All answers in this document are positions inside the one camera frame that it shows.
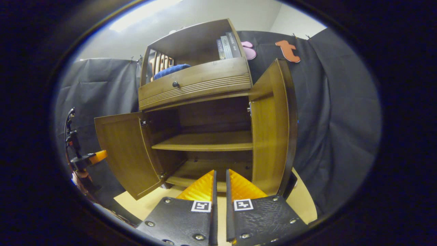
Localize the black door handle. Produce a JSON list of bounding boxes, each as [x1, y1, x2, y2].
[[279, 171, 298, 200]]

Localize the black backdrop cloth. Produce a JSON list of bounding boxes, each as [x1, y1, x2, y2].
[[55, 27, 382, 219]]

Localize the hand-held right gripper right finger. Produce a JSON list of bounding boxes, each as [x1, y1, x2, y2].
[[225, 169, 309, 246]]

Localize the wooden cabinet drawer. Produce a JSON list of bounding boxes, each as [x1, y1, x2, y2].
[[138, 57, 253, 111]]

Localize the wooden inner shelf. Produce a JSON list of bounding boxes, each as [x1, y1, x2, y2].
[[152, 131, 254, 152]]

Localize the wooden double-door shoe cabinet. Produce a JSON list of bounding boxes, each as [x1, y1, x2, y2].
[[138, 18, 256, 192]]

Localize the blue cushion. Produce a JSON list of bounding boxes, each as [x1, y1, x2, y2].
[[153, 64, 192, 81]]

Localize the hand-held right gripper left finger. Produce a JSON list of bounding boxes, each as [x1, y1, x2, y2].
[[136, 170, 218, 246]]

